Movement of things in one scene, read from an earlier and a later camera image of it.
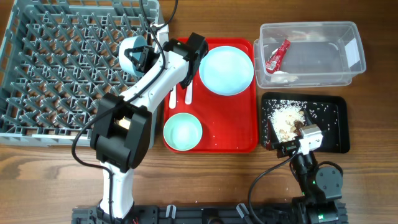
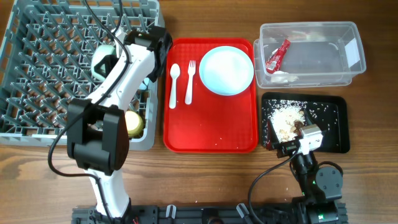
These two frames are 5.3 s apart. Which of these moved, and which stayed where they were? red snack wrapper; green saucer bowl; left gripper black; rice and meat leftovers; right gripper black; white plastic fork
Moved: left gripper black; green saucer bowl
Stayed: red snack wrapper; rice and meat leftovers; white plastic fork; right gripper black
